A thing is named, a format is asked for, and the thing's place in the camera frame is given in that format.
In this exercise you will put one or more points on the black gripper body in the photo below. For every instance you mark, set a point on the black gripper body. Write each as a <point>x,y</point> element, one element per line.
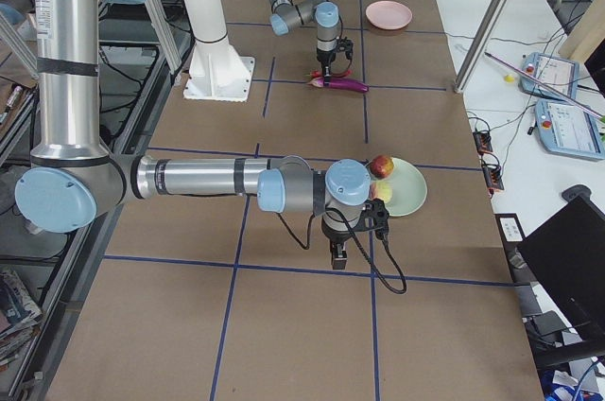
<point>324,61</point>
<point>336,234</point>

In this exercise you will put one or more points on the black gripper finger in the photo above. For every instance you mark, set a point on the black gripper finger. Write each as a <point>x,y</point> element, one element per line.
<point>326,74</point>
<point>339,256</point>

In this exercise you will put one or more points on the purple eggplant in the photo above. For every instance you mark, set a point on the purple eggplant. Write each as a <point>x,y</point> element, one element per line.
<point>346,84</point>

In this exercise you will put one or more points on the yellow-green guava fruit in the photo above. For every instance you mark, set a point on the yellow-green guava fruit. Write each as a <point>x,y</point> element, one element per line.
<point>381,190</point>

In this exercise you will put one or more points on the red-yellow pomegranate fruit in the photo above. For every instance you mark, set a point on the red-yellow pomegranate fruit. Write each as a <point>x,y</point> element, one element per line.
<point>381,166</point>

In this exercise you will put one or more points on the red chili pepper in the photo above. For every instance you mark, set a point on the red chili pepper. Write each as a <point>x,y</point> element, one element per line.
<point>319,74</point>

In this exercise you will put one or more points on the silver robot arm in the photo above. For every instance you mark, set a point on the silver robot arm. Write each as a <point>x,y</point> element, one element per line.
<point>287,15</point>
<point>74,178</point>

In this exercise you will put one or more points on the pink plate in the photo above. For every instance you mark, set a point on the pink plate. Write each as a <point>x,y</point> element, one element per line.
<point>388,15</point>

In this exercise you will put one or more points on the light green plate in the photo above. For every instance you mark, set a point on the light green plate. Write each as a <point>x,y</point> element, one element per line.
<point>409,188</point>

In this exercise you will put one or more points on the white pillar with base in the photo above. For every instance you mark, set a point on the white pillar with base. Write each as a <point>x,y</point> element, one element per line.
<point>216,71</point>

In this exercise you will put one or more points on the orange circuit board lower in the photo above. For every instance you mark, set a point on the orange circuit board lower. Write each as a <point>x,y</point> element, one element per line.
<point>493,177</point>

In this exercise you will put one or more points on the orange circuit board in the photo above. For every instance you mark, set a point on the orange circuit board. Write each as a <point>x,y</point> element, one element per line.
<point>493,177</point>
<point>483,142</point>

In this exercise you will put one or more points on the orange circuit board upper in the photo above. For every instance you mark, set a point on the orange circuit board upper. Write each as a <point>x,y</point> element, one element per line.
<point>483,142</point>

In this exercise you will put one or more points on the white label card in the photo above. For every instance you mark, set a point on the white label card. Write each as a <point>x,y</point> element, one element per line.
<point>511,229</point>

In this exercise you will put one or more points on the black monitor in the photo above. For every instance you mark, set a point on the black monitor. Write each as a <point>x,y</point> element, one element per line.
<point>566,256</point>

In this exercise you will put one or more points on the upper teach pendant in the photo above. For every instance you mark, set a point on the upper teach pendant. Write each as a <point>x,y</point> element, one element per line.
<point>561,74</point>

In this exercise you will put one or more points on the teach pendant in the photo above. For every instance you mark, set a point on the teach pendant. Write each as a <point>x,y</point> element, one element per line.
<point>567,130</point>
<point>561,74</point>

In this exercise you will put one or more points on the lower teach pendant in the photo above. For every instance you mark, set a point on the lower teach pendant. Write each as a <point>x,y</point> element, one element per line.
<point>567,130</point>

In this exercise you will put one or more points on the metal rod pink tipped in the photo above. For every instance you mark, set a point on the metal rod pink tipped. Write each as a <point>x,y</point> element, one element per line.
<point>549,88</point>

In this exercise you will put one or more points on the stack of magazines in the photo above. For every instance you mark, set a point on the stack of magazines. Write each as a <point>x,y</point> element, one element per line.
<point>20,316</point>

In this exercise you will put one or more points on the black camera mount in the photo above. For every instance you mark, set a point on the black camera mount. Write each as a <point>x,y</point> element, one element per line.
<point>374,218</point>
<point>345,46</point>

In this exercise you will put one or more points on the aluminium frame post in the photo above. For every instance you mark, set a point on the aluminium frame post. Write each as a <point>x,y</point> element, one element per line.
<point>479,44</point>

